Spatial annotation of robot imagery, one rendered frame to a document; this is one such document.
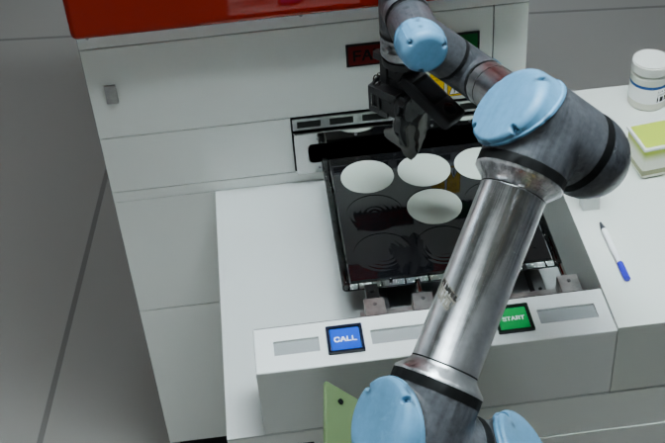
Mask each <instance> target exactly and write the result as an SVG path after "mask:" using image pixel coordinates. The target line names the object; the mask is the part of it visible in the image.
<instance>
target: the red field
mask: <svg viewBox="0 0 665 443"><path fill-rule="evenodd" d="M377 48H380V44H370V45H361V46H352V47H348V64H349V65H358V64H367V63H376V62H380V60H377V59H375V58H373V50H375V49H377Z"/></svg>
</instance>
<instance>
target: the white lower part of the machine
mask: <svg viewBox="0 0 665 443"><path fill-rule="evenodd" d="M215 192H218V191H212V192H204V193H195V194H186V195H178V196H169V197H160V198H152V199H143V200H134V201H126V202H118V203H114V204H115V208H116V213H117V217H118V221H119V226H120V230H121V234H122V238H123V242H124V246H125V250H126V255H127V259H128V263H129V268H130V272H131V276H132V281H133V285H134V289H135V293H136V298H137V302H138V306H139V311H140V315H141V319H142V327H143V331H144V335H145V340H146V344H147V348H148V353H149V357H150V361H151V366H152V369H153V373H154V378H155V382H156V386H157V390H158V395H159V399H160V403H161V408H162V412H163V416H164V421H165V425H166V429H167V434H168V438H169V442H170V443H174V442H180V443H228V440H227V423H226V402H225V381H224V360H223V339H222V319H221V298H220V277H219V256H218V236H217V215H216V194H215Z"/></svg>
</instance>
